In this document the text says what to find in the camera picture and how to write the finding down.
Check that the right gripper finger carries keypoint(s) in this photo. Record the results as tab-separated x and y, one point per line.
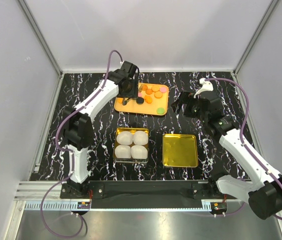
177	106
184	98

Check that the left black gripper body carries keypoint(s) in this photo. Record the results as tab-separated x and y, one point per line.
132	90

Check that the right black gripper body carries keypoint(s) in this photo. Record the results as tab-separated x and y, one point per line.
192	109

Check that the black round cookie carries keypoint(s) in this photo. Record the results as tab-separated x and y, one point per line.
139	100

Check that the orange fish cookie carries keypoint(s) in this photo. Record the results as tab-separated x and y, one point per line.
148	99

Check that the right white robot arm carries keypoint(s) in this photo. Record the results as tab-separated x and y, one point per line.
263	193

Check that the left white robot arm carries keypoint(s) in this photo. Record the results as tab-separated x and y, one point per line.
76	133

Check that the green cookie bottom right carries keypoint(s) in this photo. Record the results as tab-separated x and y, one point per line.
160	111

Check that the orange flower cookie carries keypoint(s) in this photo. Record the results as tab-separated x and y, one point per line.
144	87

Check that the pink cookie top right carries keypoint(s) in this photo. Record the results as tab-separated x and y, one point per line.
163	89

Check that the orange round cookie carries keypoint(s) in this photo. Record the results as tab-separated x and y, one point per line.
158	94

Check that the orange plastic tray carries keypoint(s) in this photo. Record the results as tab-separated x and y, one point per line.
145	108

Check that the gold tin lid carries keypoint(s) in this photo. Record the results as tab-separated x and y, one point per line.
179	150

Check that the gold tin with cups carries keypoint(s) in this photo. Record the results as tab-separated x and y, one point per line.
131	145

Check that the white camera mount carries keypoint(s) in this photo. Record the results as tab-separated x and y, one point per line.
206	86

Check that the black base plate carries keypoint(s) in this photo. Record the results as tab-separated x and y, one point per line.
143	195

